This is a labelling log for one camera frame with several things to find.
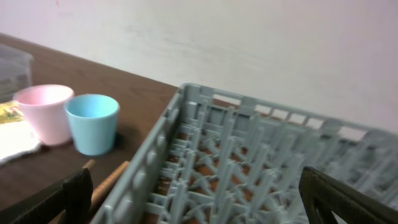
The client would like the white napkin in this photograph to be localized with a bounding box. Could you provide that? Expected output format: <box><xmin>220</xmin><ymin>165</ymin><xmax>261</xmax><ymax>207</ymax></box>
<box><xmin>1</xmin><ymin>121</ymin><xmax>40</xmax><ymax>165</ymax></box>

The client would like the grey plastic dishwasher rack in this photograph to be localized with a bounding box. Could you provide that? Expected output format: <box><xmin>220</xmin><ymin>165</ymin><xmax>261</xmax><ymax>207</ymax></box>
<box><xmin>93</xmin><ymin>83</ymin><xmax>397</xmax><ymax>223</ymax></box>

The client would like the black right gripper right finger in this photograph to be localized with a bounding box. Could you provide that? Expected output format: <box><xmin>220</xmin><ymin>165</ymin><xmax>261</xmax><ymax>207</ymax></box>
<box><xmin>299</xmin><ymin>166</ymin><xmax>397</xmax><ymax>224</ymax></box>

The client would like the wooden chopstick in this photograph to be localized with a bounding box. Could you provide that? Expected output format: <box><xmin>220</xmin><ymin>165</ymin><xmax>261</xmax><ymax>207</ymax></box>
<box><xmin>90</xmin><ymin>161</ymin><xmax>129</xmax><ymax>214</ymax></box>
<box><xmin>82</xmin><ymin>159</ymin><xmax>96</xmax><ymax>170</ymax></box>

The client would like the light blue plastic cup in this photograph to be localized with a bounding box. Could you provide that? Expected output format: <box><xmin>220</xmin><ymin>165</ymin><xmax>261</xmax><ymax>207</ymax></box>
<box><xmin>64</xmin><ymin>94</ymin><xmax>120</xmax><ymax>156</ymax></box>

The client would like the right wooden chopstick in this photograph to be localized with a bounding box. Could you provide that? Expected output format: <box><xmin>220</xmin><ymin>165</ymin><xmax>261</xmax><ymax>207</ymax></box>
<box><xmin>90</xmin><ymin>161</ymin><xmax>129</xmax><ymax>214</ymax></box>

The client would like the pink plastic cup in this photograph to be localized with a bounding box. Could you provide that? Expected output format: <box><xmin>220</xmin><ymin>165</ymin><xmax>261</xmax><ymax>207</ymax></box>
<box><xmin>14</xmin><ymin>84</ymin><xmax>75</xmax><ymax>146</ymax></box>

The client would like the yellow green snack wrapper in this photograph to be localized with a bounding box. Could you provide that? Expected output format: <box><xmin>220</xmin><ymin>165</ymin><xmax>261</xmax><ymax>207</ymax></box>
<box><xmin>0</xmin><ymin>101</ymin><xmax>24</xmax><ymax>124</ymax></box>

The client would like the left wooden chopstick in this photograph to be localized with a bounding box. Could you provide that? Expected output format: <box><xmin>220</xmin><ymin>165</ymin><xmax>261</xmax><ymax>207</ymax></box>
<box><xmin>82</xmin><ymin>159</ymin><xmax>96</xmax><ymax>170</ymax></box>

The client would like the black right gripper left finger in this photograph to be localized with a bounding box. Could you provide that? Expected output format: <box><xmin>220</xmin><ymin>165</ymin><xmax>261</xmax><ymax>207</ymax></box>
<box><xmin>1</xmin><ymin>168</ymin><xmax>93</xmax><ymax>224</ymax></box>

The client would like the clear plastic bin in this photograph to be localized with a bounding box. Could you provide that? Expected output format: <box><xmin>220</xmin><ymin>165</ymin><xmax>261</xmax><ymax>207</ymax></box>
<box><xmin>0</xmin><ymin>44</ymin><xmax>34</xmax><ymax>103</ymax></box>

